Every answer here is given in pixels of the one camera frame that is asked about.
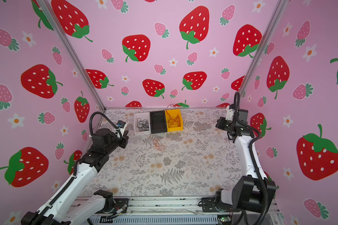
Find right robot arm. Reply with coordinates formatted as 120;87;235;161
214;92;277;225

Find yellow plastic bin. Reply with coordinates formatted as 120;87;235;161
165;109;183;132

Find aluminium frame rail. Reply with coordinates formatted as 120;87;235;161
45;196;284;225

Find orange and black cables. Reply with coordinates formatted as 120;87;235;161
149;134;167;152

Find white plastic bin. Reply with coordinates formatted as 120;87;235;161
133;112;151;136

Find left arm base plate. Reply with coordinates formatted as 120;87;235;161
96;198;129;214

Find red cable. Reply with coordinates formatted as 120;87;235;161
166;104;182;129

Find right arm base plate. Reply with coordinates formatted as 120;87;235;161
198;197;240;213

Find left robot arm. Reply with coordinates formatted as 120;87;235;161
21;120;129;225

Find black plastic bin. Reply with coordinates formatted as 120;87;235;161
150;110;168;134

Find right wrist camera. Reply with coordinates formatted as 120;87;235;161
225;104;235;121

